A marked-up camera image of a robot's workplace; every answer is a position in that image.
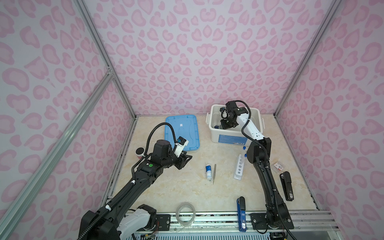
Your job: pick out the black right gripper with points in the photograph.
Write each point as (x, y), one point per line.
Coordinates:
(224, 126)

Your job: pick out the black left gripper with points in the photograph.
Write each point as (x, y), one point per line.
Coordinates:
(182, 161)

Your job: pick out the metal tweezers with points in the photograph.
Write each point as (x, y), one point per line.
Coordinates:
(214, 173)

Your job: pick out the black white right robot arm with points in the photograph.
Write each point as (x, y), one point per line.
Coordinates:
(277, 213)

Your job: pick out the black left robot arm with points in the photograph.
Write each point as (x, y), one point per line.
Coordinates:
(111, 221)

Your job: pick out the white plastic storage box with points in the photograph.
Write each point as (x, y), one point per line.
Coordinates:
(232, 136)

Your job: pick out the blue plastic box lid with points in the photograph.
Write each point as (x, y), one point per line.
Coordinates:
(186, 126)

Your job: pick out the white test tube rack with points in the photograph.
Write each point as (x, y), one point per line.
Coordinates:
(239, 169)

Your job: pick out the clear tape roll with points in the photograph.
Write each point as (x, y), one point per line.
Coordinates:
(185, 214)

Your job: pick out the blue black stapler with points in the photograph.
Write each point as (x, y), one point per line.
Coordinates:
(241, 208)

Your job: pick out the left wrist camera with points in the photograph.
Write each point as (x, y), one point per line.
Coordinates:
(180, 145)

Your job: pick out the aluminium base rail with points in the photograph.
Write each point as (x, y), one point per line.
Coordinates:
(308, 225)

